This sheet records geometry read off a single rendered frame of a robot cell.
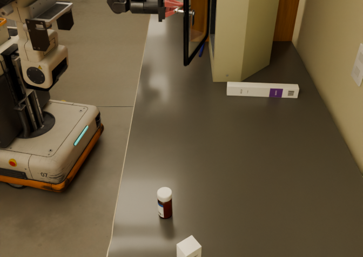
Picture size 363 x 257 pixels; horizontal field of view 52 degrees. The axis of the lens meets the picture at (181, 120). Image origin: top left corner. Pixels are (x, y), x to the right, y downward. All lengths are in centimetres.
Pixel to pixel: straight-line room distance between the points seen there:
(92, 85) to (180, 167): 231
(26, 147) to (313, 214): 174
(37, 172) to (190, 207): 142
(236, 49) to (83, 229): 132
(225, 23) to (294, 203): 68
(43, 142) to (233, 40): 138
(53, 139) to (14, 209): 46
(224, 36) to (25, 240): 152
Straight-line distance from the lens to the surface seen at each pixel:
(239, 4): 138
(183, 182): 108
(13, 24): 342
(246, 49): 147
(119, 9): 152
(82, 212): 229
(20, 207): 244
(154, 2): 149
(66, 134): 239
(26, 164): 231
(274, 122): 132
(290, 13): 184
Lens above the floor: 173
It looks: 37 degrees down
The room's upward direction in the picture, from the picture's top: straight up
